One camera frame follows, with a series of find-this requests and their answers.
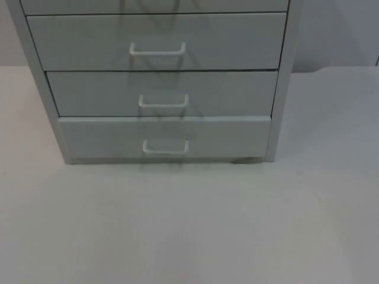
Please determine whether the grey drawer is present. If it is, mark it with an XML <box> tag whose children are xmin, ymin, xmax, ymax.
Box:
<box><xmin>57</xmin><ymin>115</ymin><xmax>272</xmax><ymax>163</ymax></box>

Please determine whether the small grey chest of drawers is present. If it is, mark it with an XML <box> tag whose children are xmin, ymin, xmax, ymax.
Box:
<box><xmin>8</xmin><ymin>0</ymin><xmax>303</xmax><ymax>166</ymax></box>

